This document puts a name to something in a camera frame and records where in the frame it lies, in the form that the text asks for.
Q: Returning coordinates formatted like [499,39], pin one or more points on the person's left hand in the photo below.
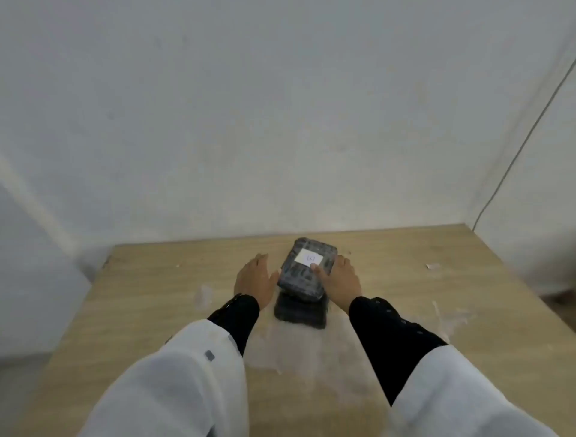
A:
[254,281]

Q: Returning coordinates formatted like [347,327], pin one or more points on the person's right hand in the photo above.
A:
[342,286]

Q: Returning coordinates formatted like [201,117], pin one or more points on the black block labelled A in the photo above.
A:
[299,315]

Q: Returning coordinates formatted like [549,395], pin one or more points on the person's left forearm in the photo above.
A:
[180,382]

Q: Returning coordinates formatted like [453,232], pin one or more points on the person's right forearm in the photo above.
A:
[405,346]

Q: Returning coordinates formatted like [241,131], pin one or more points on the grey block labelled B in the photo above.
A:
[297,275]

